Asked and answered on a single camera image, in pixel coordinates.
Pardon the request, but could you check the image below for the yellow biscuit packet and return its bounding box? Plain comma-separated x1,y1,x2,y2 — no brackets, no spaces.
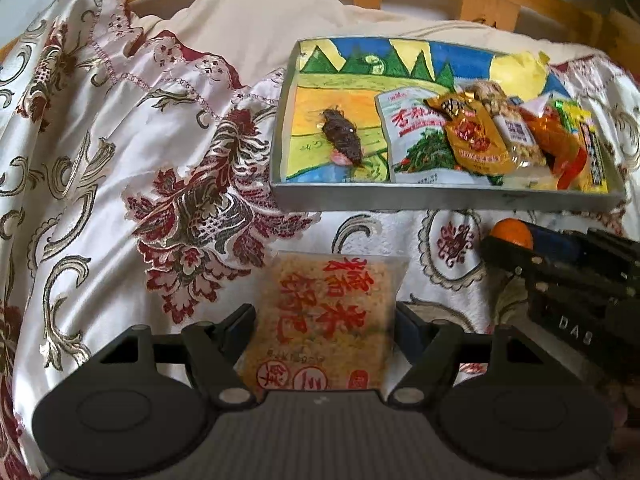
550,99,610,195

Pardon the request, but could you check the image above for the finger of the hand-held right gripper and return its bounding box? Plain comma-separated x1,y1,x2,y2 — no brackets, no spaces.
479,236,543,276
530,223,601,261

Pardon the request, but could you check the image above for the gold foil snack packet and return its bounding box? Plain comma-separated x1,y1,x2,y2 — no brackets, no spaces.
432,91,518,177

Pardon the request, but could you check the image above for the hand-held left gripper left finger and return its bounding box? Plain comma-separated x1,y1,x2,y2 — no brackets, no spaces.
90,302,261,410

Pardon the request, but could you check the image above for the white green vegetable snack packet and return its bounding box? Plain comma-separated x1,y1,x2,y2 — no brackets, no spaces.
375,86,463,184

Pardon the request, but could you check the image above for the dark dried snack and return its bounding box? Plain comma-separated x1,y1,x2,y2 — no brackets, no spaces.
317,106,367,167

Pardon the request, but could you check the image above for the orange snack packet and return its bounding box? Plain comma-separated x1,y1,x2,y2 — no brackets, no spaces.
520,105,586,190

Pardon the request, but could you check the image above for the floral satin blanket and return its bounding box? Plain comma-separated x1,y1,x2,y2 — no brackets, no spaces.
0,0,640,480

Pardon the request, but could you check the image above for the clear peanut bar packet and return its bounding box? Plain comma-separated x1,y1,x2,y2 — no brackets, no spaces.
467,80,548,173

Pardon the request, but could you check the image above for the mandarin orange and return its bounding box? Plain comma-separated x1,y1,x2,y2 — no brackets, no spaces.
489,218,535,251

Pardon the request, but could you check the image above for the silver metal tray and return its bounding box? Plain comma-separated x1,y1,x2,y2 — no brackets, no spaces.
268,35,626,213

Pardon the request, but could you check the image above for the colourful drawing sheet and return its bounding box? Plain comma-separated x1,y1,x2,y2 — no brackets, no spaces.
285,37,608,193

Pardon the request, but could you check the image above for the cream pillow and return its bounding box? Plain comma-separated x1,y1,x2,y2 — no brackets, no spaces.
127,0,596,91

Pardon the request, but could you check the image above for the rice cracker packet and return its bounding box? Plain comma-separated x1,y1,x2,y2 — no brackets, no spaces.
235,250,408,392

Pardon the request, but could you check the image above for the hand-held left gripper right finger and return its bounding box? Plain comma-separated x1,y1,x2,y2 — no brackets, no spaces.
389,302,556,408

